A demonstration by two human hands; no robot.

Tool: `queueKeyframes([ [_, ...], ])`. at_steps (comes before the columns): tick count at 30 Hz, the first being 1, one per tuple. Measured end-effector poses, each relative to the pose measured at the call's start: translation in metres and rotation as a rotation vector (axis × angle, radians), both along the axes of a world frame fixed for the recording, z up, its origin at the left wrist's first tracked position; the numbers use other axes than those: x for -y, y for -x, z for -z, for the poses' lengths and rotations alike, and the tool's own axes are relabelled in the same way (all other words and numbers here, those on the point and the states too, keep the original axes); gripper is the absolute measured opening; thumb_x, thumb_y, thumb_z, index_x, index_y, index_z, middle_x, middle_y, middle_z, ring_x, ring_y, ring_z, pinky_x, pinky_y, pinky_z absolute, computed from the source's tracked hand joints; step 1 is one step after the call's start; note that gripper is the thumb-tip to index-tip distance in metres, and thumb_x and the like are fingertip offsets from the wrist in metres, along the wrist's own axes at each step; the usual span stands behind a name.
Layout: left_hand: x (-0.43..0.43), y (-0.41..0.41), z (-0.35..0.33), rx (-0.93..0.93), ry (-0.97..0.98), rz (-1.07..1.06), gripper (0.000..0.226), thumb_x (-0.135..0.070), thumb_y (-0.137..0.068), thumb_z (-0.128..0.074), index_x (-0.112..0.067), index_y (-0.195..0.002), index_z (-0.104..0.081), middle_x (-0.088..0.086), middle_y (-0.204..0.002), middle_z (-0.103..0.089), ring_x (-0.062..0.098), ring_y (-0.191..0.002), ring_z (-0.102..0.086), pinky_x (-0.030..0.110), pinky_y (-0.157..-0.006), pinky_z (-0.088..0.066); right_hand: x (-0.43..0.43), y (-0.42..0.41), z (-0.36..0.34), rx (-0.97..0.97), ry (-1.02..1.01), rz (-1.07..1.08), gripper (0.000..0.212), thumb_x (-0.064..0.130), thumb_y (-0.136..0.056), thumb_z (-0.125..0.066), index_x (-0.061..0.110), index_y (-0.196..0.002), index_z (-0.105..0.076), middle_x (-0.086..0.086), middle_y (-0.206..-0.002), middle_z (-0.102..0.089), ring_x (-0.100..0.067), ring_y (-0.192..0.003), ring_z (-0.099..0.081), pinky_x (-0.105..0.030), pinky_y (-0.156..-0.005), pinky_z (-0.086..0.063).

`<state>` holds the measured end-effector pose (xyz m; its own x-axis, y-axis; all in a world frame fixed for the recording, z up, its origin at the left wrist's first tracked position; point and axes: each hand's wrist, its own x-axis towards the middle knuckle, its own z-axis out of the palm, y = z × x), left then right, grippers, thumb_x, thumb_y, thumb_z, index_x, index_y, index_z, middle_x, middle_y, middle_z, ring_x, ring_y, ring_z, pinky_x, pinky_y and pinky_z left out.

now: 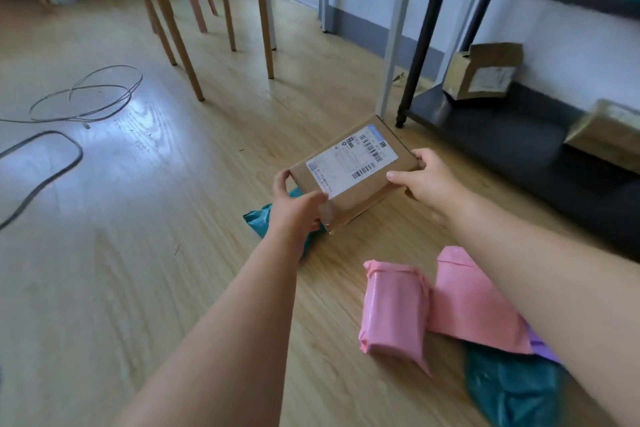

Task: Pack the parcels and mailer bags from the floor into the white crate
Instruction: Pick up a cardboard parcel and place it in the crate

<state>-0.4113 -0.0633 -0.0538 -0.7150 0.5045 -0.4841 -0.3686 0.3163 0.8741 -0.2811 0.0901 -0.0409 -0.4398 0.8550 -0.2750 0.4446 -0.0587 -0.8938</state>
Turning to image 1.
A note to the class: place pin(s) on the person's right hand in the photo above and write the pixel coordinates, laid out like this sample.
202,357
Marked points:
435,186

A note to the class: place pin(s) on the taped box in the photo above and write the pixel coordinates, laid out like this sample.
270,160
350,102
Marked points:
600,141

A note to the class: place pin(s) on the small pink mailer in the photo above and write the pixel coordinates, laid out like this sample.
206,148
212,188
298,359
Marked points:
395,311

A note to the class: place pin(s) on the reddish wooden chair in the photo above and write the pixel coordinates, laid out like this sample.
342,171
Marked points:
197,11

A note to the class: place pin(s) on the person's left hand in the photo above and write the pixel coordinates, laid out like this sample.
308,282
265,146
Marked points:
295,216

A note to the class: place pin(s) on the crumpled clear tape scrap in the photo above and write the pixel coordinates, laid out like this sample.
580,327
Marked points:
398,77

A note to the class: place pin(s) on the black metal shelf rack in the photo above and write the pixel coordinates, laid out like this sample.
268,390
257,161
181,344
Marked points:
525,151

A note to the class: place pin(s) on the labelled box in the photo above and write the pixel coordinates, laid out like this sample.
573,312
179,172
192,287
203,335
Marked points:
460,76

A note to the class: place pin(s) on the person's left forearm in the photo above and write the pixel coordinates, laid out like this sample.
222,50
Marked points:
225,341

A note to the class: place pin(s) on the person's right forearm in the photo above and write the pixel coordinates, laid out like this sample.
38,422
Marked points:
550,301

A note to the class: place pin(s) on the grey metal frame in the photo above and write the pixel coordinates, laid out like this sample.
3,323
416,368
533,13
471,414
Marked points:
397,41

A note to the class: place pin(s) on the purple mailer bag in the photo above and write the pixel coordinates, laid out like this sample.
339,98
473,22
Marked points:
542,349

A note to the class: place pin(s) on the pink mailer with handwriting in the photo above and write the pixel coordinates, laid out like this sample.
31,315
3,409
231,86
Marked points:
465,301

